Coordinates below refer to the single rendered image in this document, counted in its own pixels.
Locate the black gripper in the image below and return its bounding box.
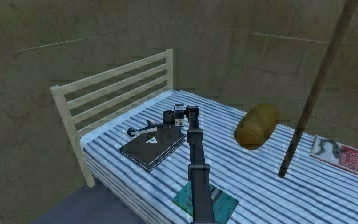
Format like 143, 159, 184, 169
126, 110, 176, 138

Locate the dark grey closed laptop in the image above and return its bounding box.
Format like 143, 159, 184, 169
119, 125, 187, 173

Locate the teal book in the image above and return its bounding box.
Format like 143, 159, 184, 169
172, 181, 240, 224

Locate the yellow-brown pillow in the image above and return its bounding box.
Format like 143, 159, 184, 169
233, 103, 282, 151

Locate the cream bed with striped cover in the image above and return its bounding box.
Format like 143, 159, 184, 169
50, 49, 358, 224

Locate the brown wooden pole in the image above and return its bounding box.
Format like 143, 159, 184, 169
277, 0, 358, 179

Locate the red and white book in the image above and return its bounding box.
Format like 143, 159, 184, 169
309, 134, 358, 181

